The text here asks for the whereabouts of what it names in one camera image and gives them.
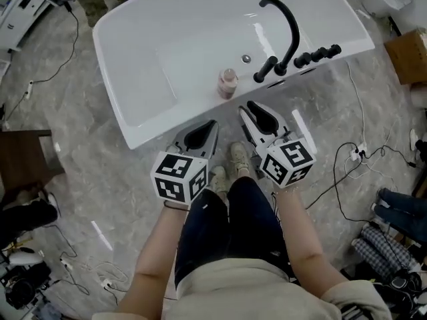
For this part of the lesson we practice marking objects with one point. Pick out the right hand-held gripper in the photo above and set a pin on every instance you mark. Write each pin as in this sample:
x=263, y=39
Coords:
x=287, y=160

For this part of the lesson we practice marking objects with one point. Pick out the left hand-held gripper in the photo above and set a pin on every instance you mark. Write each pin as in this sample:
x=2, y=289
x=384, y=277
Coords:
x=173, y=177

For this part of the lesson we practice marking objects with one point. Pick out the pink bottle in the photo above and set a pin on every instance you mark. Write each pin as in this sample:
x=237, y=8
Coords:
x=227, y=85

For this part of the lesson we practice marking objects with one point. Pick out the white bathtub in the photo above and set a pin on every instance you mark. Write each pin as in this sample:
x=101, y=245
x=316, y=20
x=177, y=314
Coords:
x=187, y=28

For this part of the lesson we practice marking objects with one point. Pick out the person's left forearm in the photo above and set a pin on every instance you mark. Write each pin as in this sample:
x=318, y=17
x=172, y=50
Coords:
x=156, y=255

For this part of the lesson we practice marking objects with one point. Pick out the person's right forearm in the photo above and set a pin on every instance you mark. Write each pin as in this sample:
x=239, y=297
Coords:
x=300, y=238

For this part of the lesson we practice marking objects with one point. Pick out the metal bathtub drain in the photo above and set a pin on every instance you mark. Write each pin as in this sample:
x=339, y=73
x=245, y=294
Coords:
x=245, y=58

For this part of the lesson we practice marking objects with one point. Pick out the person's right beige shoe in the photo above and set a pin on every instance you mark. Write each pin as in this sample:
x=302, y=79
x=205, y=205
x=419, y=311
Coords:
x=239, y=157

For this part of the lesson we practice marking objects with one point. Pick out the person's beige shoe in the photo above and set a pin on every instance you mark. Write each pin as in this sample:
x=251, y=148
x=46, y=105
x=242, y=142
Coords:
x=218, y=180
x=239, y=157

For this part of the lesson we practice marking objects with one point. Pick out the person's left beige shoe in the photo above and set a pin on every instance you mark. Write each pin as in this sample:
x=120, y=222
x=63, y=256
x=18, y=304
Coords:
x=218, y=180

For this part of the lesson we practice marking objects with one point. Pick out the black faucet knobs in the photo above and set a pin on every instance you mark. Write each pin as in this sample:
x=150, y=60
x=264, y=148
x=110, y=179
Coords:
x=317, y=54

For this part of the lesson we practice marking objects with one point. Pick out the person's dark jeans legs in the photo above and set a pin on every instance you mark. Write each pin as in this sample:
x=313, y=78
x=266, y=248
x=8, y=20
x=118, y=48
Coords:
x=247, y=225

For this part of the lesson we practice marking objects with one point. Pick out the black curved faucet spout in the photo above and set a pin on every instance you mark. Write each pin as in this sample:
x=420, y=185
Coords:
x=293, y=22

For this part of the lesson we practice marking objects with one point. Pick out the person's beige top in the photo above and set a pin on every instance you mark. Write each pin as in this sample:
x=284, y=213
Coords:
x=240, y=295

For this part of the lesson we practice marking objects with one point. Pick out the cardboard box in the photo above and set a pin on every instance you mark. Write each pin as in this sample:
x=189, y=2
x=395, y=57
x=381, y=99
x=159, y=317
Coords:
x=408, y=57

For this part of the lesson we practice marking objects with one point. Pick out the checked cloth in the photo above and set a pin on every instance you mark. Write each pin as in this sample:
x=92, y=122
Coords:
x=380, y=248

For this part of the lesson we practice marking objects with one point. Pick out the small white power strip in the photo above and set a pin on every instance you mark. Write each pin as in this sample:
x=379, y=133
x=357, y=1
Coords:
x=106, y=283

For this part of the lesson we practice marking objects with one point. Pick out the dark wooden table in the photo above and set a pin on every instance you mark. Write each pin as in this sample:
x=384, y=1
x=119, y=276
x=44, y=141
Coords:
x=23, y=158

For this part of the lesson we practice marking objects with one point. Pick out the black bag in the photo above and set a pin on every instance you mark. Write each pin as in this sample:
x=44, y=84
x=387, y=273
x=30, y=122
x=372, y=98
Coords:
x=26, y=217

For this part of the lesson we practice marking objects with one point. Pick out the white rounded device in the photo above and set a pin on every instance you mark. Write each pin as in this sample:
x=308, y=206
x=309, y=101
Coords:
x=21, y=258

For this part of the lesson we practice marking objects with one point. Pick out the white cabinet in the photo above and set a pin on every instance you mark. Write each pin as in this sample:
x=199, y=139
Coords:
x=23, y=15

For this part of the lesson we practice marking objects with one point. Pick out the black camera equipment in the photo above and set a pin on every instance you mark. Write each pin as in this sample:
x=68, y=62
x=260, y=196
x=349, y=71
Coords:
x=23, y=287

